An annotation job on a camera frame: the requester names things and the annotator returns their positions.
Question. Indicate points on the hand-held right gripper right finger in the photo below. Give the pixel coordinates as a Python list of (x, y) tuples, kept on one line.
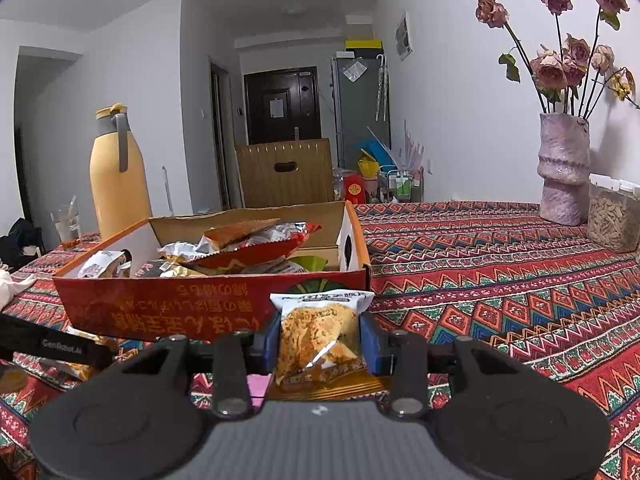
[(371, 347)]

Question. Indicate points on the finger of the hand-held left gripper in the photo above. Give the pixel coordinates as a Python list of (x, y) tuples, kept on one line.
[(100, 357)]

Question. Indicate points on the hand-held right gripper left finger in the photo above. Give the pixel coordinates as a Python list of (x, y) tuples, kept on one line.
[(267, 345)]

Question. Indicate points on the red cardboard box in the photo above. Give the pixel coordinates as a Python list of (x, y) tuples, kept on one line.
[(200, 305)]

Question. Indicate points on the large pink snack packet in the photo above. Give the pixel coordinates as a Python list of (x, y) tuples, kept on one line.
[(260, 392)]

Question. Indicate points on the white cloth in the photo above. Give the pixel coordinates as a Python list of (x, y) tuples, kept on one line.
[(12, 287)]

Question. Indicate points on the lime green snack packet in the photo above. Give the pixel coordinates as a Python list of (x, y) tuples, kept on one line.
[(307, 264)]

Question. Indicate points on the red orange chip packet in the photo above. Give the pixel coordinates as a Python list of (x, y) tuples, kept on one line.
[(250, 255)]

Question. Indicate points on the orange triangular snack packet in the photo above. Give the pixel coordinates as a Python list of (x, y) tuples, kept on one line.
[(235, 232)]

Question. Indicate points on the glass cup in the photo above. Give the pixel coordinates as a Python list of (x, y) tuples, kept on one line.
[(66, 227)]

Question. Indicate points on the silver white snack packet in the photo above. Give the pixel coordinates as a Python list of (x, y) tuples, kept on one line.
[(180, 249)]

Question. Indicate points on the red gift bag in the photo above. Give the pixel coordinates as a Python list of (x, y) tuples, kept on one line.
[(353, 190)]

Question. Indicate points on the yellow thermos jug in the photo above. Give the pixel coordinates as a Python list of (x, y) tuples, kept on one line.
[(120, 195)]

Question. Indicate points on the white stick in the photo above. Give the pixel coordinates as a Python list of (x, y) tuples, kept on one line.
[(167, 190)]

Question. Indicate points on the blue plastic item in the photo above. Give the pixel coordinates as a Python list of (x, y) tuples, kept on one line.
[(377, 150)]

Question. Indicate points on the grey refrigerator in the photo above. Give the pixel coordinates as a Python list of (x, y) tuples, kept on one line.
[(357, 120)]

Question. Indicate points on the paper notice on door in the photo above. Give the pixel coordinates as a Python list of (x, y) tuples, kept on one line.
[(277, 109)]

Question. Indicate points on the dark entrance door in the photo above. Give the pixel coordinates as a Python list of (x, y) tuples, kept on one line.
[(302, 110)]

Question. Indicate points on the pink textured vase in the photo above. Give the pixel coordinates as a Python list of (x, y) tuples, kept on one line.
[(562, 175)]

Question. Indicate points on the white umbrella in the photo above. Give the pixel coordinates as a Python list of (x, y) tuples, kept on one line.
[(382, 85)]

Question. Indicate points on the clear seed container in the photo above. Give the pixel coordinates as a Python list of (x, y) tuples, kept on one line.
[(612, 220)]

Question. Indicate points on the plastic bag on refrigerator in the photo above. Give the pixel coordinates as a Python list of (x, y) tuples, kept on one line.
[(355, 71)]

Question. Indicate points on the yellow box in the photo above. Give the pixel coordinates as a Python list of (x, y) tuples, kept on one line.
[(363, 44)]

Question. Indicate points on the dried rose bouquet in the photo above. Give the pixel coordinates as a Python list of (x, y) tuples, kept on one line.
[(550, 70)]

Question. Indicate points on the wall poster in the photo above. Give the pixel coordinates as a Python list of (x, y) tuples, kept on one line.
[(404, 35)]

